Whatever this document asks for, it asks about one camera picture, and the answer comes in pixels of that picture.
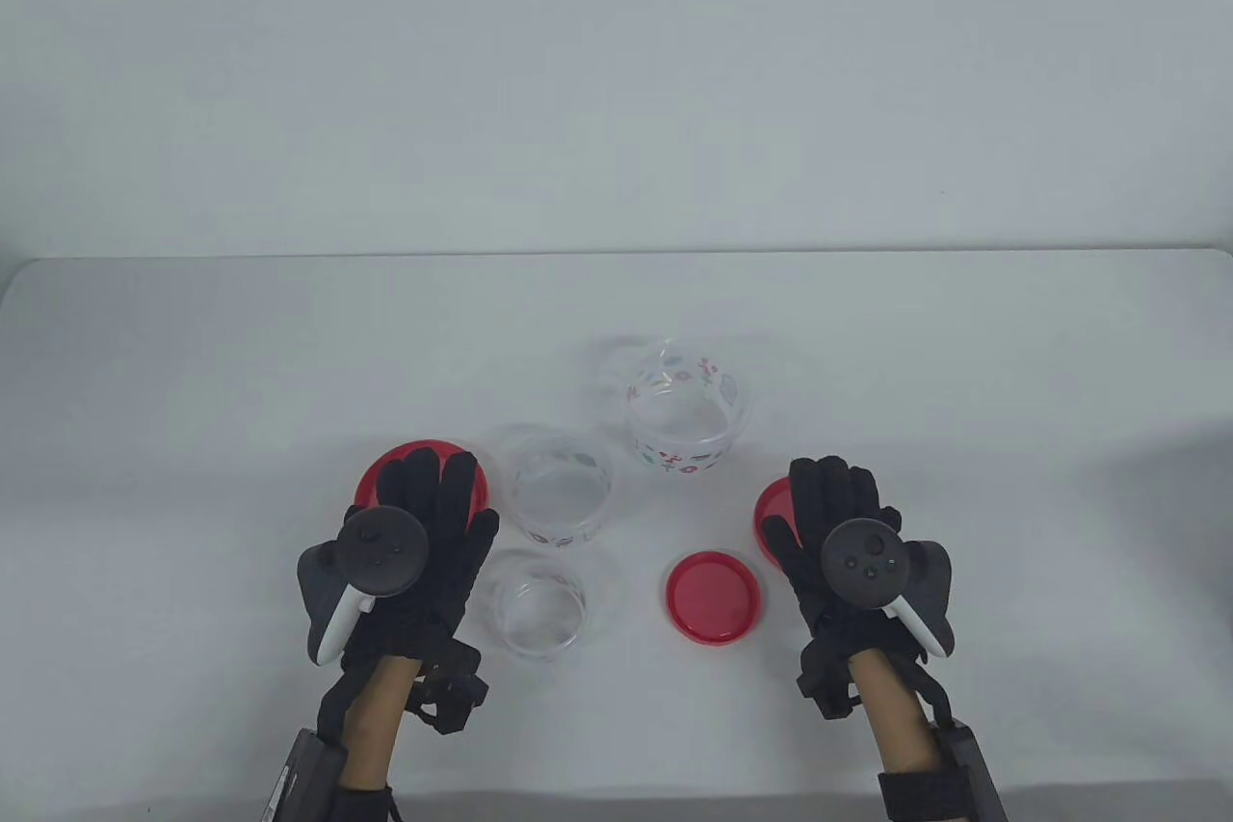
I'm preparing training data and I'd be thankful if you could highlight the person's right hand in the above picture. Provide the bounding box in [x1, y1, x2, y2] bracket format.
[761, 456, 928, 661]

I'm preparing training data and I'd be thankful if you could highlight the person's left hand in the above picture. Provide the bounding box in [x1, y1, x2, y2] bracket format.
[342, 451, 502, 666]

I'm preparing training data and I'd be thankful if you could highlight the medium red container lid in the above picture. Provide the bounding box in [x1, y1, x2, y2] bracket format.
[753, 475, 802, 570]

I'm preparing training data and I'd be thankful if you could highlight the large red container lid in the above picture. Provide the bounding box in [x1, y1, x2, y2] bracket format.
[354, 441, 490, 536]

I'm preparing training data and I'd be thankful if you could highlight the medium clear printed food container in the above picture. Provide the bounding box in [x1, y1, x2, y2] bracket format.
[506, 432, 617, 550]

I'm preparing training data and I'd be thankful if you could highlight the small clear food container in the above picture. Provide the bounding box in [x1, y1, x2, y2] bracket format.
[491, 552, 590, 661]

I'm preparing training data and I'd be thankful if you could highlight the small red container lid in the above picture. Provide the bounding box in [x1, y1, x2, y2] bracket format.
[665, 552, 762, 645]

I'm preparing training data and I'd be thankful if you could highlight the large clear printed food container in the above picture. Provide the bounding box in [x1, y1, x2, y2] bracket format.
[621, 340, 757, 478]

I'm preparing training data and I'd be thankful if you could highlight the plain black forearm box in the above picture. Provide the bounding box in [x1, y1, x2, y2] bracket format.
[930, 716, 1008, 822]

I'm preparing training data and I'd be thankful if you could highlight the person's right forearm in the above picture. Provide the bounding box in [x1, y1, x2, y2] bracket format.
[853, 649, 940, 777]

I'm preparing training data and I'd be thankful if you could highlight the black and white controller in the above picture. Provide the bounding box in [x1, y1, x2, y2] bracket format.
[299, 509, 430, 666]
[821, 518, 955, 661]

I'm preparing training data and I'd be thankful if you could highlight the black box with white label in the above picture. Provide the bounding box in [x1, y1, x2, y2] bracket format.
[260, 730, 348, 822]

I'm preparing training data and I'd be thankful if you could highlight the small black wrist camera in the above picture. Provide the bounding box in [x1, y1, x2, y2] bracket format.
[798, 629, 868, 719]
[409, 639, 489, 734]

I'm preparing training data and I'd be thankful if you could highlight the black braided cable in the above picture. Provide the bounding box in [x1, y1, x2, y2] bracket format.
[905, 649, 957, 729]

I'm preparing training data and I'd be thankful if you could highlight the thick black looped cable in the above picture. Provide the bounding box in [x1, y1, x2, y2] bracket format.
[313, 668, 372, 748]

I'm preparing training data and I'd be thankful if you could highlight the black forearm strap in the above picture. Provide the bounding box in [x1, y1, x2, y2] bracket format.
[332, 783, 396, 822]
[877, 764, 974, 822]

